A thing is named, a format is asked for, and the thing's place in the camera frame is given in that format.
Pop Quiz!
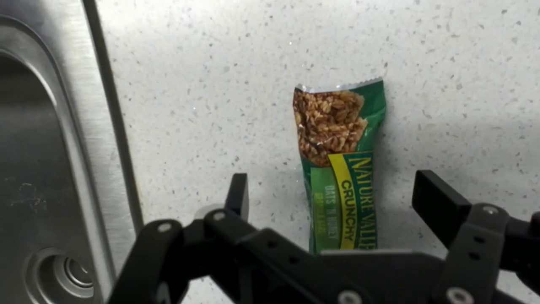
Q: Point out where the stainless steel double sink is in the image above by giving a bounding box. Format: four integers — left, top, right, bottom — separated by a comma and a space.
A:
0, 0, 145, 304

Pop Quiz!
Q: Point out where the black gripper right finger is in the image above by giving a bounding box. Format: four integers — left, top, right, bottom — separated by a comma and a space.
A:
410, 169, 540, 304

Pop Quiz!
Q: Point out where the green granola bar wrapper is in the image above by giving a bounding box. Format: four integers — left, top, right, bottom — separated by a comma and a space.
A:
292, 78, 388, 255

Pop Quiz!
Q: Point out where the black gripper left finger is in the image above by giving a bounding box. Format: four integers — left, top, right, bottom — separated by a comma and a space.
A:
106, 171, 351, 304

